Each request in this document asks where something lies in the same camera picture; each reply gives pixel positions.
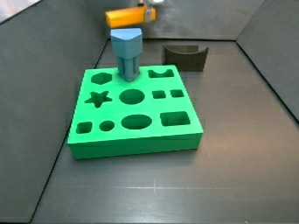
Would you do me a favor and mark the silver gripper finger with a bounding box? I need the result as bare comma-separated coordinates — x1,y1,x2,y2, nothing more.
137,0,165,22

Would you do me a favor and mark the yellow rectangular block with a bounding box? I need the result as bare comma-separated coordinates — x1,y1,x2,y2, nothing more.
106,6,146,28

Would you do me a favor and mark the black curved fixture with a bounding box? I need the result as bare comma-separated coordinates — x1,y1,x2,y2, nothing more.
163,45,210,72

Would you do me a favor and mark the green foam shape board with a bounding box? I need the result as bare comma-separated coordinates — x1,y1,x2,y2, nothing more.
69,66,204,159

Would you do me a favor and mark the blue triangular peg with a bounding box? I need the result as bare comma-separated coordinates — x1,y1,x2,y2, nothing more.
110,28,143,82

